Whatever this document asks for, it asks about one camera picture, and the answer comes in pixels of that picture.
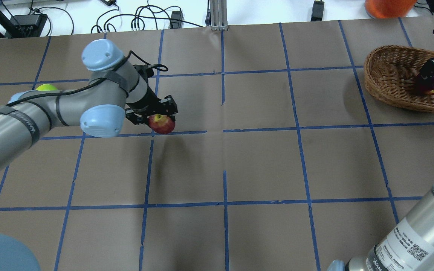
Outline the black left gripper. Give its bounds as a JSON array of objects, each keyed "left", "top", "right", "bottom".
[{"left": 125, "top": 65, "right": 179, "bottom": 126}]

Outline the red yellow apple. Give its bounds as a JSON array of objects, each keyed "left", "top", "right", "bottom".
[{"left": 148, "top": 114, "right": 176, "bottom": 134}]

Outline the dark purple apple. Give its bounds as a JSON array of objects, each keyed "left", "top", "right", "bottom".
[{"left": 414, "top": 75, "right": 434, "bottom": 95}]

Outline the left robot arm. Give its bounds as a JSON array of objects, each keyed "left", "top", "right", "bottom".
[{"left": 0, "top": 38, "right": 178, "bottom": 170}]

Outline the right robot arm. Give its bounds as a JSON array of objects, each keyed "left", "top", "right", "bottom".
[{"left": 328, "top": 29, "right": 434, "bottom": 271}]

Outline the wicker basket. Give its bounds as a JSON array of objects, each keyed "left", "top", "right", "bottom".
[{"left": 364, "top": 45, "right": 434, "bottom": 113}]

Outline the green apple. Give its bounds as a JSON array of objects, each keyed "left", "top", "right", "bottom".
[{"left": 35, "top": 84, "right": 58, "bottom": 91}]

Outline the black power brick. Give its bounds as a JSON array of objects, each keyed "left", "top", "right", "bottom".
[{"left": 310, "top": 0, "right": 324, "bottom": 22}]

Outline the aluminium frame post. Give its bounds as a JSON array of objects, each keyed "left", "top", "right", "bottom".
[{"left": 206, "top": 0, "right": 229, "bottom": 31}]

